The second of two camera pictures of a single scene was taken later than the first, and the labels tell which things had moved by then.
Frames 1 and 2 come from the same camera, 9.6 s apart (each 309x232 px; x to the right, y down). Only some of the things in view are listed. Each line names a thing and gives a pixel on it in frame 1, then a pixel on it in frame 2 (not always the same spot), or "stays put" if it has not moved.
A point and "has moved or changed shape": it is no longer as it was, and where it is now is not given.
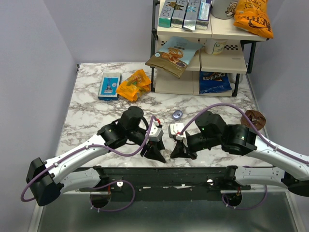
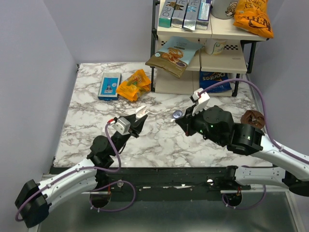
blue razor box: x=109 y=86 stays put
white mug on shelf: x=214 y=46 stays put
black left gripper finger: x=155 y=154 to x=132 y=118
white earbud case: x=166 y=154 has moved or changed shape
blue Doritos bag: x=211 y=82 stays put
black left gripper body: x=148 y=145 to x=133 y=133
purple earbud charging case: x=177 y=114 stays put
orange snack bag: x=138 y=84 stays put
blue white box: x=203 y=15 stays put
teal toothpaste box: x=166 y=13 stays put
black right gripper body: x=197 y=141 to x=200 y=125
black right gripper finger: x=180 y=151 to x=187 y=122
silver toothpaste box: x=179 y=13 stays put
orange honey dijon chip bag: x=253 y=16 stays put
